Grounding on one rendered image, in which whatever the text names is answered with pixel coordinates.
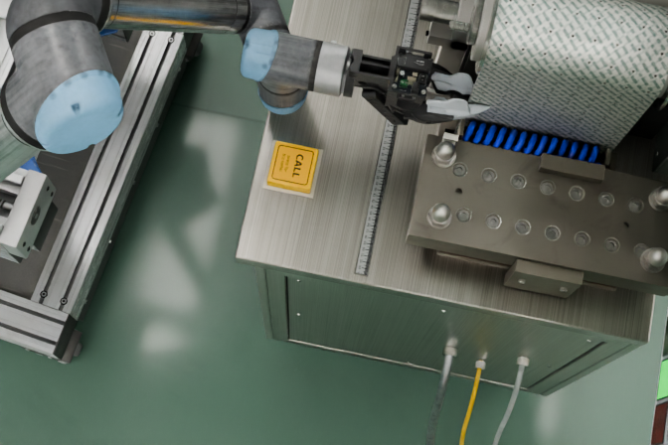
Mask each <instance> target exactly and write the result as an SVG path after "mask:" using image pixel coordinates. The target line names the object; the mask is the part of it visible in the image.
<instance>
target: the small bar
mask: <svg viewBox="0 0 668 445"><path fill-rule="evenodd" d="M604 170H605V165H600V164H595V163H591V162H586V161H581V160H576V159H571V158H566V157H561V156H556V155H551V154H546V153H543V154H542V155H541V158H540V164H539V170H538V171H540V172H545V173H550V174H555V175H560V176H565V177H570V178H575V179H580V180H585V181H590V182H595V183H599V184H600V183H601V182H602V181H603V177H604Z"/></svg>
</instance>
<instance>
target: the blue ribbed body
mask: <svg viewBox="0 0 668 445"><path fill-rule="evenodd" d="M538 137H539V136H538V134H537V133H533V134H532V135H531V138H530V139H528V132H527V131H523V132H522V133H521V135H520V137H518V131H517V129H512V130H511V132H510V134H509V135H508V129H507V128H506V127H502V128H501V129H500V131H499V133H497V126H496V125H491V127H490V128H489V131H487V124H486V123H484V122H483V123H481V124H480V125H479V128H478V129H477V123H476V121H474V120H472V121H470V123H469V125H468V126H464V131H463V137H462V139H463V141H468V140H469V139H471V142H472V143H479V142H480V140H481V144H482V145H487V146H488V145H489V144H490V143H491V145H492V147H497V148H498V147H500V145H501V147H502V149H506V150H509V149H510V148H511V147H512V151H516V152H519V151H520V150H521V149H522V152H523V153H526V154H530V153H531V152H532V154H533V155H536V156H540V155H541V154H543V153H546V154H551V155H556V156H561V157H566V158H571V159H576V160H581V161H586V162H591V163H595V164H600V165H602V164H601V163H603V161H604V157H605V155H604V154H600V153H599V149H600V148H599V146H597V145H596V146H594V147H593V148H592V151H591V152H590V151H589V145H588V144H587V143H586V144H584V145H583V148H582V150H581V149H579V148H580V143H579V142H577V141H575V142H574V143H573V145H572V147H569V140H567V139H564V140H563V142H562V144H561V145H559V139H558V138H557V137H554V138H553V139H552V141H551V143H549V137H548V136H547V135H543V136H542V138H541V141H538Z"/></svg>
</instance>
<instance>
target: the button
mask: <svg viewBox="0 0 668 445"><path fill-rule="evenodd" d="M318 153H319V151H318V149H315V148H310V147H305V146H300V145H295V144H290V143H285V142H281V141H276V142H275V146H274V150H273V154H272V159H271V163H270V168H269V172H268V176H267V184H268V185H269V186H273V187H278V188H282V189H287V190H292V191H297V192H302V193H307V194H309V193H310V191H311V186H312V182H313V177H314V172H315V168H316V163H317V159H318Z"/></svg>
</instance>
